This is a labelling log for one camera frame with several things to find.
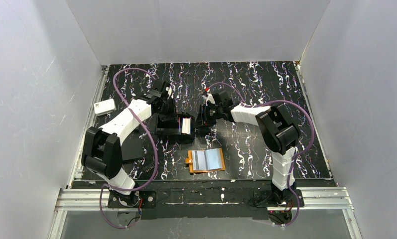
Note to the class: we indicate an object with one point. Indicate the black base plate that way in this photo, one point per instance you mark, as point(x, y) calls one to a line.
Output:
point(206, 199)

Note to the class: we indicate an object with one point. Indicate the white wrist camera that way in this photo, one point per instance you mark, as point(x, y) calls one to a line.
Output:
point(169, 92)
point(208, 97)

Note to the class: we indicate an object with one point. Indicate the small white box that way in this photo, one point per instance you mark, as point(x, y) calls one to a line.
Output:
point(104, 107)

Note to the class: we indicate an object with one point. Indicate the orange leather card holder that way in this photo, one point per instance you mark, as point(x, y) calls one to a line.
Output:
point(203, 161)

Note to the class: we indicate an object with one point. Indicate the black comb strip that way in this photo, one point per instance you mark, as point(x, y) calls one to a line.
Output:
point(149, 167)

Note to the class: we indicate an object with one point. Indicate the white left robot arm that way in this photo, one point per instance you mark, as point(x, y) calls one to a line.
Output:
point(102, 149)

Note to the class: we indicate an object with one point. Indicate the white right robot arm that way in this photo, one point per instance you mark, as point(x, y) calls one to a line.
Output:
point(279, 131)

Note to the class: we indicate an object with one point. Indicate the black card box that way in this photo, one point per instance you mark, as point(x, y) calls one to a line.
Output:
point(171, 131)

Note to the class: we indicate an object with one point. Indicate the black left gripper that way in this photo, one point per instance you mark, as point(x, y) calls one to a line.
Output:
point(171, 130)

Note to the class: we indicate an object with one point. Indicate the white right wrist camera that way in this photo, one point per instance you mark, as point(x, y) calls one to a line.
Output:
point(208, 97)

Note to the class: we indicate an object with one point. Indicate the black box lid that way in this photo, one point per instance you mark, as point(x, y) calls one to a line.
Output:
point(132, 148)

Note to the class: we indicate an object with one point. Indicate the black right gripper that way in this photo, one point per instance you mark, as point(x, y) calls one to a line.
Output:
point(204, 121)

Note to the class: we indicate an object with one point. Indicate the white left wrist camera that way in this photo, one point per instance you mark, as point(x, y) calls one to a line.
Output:
point(169, 92)

